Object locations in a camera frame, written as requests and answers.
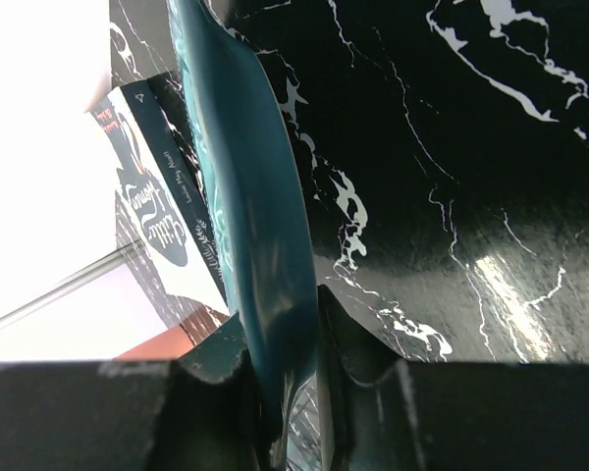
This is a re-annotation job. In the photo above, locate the floral cover book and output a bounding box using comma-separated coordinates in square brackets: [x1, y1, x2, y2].
[90, 80, 230, 327]

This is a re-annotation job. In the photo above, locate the teal scalloped plate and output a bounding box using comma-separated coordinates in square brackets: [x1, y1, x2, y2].
[166, 0, 320, 443]

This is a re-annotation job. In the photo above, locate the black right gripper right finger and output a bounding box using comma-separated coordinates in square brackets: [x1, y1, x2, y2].
[317, 287, 589, 470]

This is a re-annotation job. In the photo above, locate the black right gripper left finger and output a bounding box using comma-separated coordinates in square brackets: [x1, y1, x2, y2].
[0, 319, 261, 470]

